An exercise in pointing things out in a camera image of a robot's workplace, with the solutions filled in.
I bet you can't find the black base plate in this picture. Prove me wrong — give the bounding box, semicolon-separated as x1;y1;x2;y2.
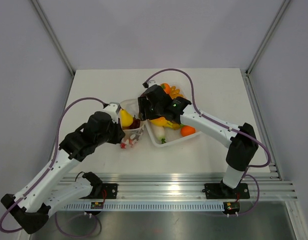
202;183;250;200
81;183;118;200

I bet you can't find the right aluminium frame post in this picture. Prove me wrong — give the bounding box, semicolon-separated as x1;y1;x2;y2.
245;0;293;77

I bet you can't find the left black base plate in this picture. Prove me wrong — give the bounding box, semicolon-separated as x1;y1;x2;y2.
81;183;118;200

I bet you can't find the aluminium mounting rail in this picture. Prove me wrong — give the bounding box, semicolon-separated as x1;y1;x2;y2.
54;161;298;201

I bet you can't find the orange tangerine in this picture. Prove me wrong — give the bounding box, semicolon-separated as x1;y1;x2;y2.
180;125;196;137

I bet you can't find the left aluminium frame post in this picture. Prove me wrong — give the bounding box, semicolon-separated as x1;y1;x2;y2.
30;0;75;77

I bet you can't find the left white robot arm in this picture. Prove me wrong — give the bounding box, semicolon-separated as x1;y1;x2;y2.
0;110;125;234

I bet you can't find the orange persimmon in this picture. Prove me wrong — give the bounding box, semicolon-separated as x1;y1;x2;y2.
160;83;171;94

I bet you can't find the white plastic food tray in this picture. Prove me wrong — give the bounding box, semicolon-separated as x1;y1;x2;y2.
145;83;203;149

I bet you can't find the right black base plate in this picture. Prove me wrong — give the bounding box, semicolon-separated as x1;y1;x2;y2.
202;183;250;200

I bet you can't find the yellow lemon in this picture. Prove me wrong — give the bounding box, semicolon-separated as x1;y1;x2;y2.
120;109;133;128

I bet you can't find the right small circuit board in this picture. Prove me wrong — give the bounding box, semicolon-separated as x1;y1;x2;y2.
224;201;240;213

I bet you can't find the purple grape bunch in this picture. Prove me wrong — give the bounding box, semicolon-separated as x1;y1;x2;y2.
129;118;141;130

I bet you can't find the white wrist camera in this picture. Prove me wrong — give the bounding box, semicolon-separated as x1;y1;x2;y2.
142;79;158;89
102;102;121;124

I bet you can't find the left small circuit board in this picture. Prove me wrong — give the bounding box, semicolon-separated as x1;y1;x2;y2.
91;201;104;209

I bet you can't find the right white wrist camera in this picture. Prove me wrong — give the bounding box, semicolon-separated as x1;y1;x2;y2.
142;79;158;89

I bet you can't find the yellow banana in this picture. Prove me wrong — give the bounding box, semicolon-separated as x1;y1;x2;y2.
164;121;184;130

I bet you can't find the clear zip top bag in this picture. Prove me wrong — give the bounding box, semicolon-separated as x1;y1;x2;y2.
119;99;145;149

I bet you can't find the small circuit board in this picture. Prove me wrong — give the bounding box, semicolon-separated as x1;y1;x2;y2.
91;201;104;209
224;201;240;213

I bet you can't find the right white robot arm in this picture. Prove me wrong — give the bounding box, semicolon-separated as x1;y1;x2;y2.
138;84;259;199

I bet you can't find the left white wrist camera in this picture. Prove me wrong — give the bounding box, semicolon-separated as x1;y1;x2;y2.
102;102;121;124

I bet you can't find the yellow orange bell pepper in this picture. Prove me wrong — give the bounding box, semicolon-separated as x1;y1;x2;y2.
150;117;168;127

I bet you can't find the white slotted cable duct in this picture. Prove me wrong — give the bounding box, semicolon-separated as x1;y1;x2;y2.
61;201;224;212

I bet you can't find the aluminium frame post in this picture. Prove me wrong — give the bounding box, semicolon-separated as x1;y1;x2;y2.
30;0;75;77
245;0;293;77

